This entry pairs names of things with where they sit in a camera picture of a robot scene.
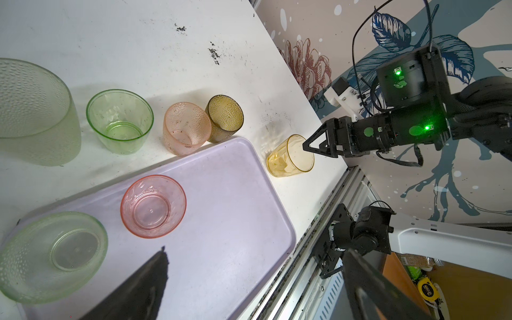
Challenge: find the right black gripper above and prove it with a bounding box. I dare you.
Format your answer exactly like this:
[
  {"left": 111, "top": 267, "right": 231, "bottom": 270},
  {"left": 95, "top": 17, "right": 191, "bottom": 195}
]
[{"left": 303, "top": 115, "right": 394, "bottom": 158}]

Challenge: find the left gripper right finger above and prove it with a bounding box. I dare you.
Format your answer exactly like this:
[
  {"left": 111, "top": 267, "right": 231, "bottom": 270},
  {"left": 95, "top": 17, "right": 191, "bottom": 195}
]
[{"left": 342, "top": 249, "right": 431, "bottom": 319}]

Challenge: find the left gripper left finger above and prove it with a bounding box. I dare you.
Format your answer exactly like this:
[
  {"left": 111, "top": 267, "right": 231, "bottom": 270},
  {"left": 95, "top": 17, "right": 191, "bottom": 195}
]
[{"left": 82, "top": 248, "right": 169, "bottom": 320}]

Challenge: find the yellow faceted glass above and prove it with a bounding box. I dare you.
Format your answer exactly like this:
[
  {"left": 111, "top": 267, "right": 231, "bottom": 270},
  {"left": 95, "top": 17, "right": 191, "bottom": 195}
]
[{"left": 266, "top": 134, "right": 315, "bottom": 177}]

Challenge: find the pink faceted glass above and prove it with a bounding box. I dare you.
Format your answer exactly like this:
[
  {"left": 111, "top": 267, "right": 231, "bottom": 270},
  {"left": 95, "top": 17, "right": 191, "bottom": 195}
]
[{"left": 120, "top": 175, "right": 187, "bottom": 239}]

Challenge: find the dark amber textured glass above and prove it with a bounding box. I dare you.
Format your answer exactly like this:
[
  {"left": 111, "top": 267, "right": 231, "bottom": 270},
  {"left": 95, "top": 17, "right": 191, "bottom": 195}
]
[{"left": 205, "top": 95, "right": 244, "bottom": 143}]

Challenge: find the pale green short glass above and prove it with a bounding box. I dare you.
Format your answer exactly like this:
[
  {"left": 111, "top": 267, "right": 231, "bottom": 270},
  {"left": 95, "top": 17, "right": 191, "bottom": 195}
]
[{"left": 1, "top": 211, "right": 108, "bottom": 305}]

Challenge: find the tall pale green glass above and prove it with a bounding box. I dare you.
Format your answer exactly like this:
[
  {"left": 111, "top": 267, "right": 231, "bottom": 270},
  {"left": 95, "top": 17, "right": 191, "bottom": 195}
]
[{"left": 1, "top": 58, "right": 81, "bottom": 167}]

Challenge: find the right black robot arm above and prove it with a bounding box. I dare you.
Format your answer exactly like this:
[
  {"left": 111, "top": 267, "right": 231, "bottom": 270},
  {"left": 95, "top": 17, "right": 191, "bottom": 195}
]
[{"left": 303, "top": 45, "right": 511, "bottom": 279}]

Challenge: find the lavender plastic tray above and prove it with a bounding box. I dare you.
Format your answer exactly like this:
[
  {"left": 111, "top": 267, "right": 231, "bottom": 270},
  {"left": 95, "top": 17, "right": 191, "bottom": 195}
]
[{"left": 18, "top": 137, "right": 296, "bottom": 319}]

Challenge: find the yellow tape measure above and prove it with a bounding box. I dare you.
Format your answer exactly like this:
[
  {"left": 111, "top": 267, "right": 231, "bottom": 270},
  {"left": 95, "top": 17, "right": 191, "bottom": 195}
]
[{"left": 417, "top": 277, "right": 440, "bottom": 303}]

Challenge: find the pale pink textured glass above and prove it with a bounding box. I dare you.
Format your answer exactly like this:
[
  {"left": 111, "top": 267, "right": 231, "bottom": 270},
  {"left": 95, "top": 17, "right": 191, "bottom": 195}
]
[{"left": 163, "top": 102, "right": 211, "bottom": 156}]

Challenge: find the small bright green glass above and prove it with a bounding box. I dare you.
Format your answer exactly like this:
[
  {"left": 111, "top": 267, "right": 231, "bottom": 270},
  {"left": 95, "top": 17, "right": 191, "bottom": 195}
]
[{"left": 86, "top": 89, "right": 155, "bottom": 155}]

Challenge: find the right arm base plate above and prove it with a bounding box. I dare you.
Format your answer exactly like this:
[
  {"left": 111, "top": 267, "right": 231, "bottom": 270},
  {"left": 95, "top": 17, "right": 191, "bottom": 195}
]
[{"left": 311, "top": 203, "right": 355, "bottom": 279}]

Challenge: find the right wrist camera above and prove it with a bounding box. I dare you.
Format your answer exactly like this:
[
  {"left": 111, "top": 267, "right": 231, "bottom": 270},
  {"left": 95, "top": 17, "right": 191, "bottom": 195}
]
[{"left": 322, "top": 77, "right": 363, "bottom": 122}]

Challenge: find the aluminium front rail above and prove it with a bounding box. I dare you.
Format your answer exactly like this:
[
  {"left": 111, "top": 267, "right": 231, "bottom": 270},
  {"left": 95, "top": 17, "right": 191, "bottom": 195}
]
[{"left": 240, "top": 166, "right": 378, "bottom": 319}]

